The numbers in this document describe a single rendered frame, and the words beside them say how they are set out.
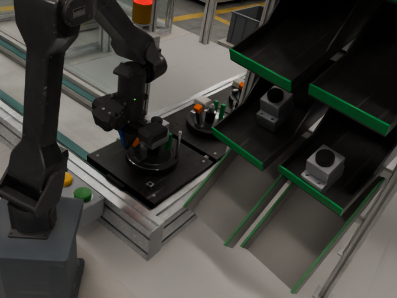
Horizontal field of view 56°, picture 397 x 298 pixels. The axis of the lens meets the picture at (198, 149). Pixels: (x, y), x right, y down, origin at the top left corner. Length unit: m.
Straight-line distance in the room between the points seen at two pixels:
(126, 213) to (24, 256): 0.27
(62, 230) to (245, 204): 0.37
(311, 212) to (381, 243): 0.43
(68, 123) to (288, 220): 0.74
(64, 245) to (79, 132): 0.56
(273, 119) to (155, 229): 0.35
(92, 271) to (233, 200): 0.35
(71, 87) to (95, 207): 0.57
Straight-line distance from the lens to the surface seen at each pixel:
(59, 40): 0.54
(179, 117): 1.19
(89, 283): 0.88
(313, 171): 0.65
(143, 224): 0.85
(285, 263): 0.79
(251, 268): 0.95
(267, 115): 0.72
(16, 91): 1.41
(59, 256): 0.67
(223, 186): 0.84
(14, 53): 1.61
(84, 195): 0.89
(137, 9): 1.03
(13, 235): 0.71
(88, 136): 1.17
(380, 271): 1.12
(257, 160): 0.67
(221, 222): 0.82
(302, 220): 0.80
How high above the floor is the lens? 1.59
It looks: 35 degrees down
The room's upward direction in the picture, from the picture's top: 12 degrees clockwise
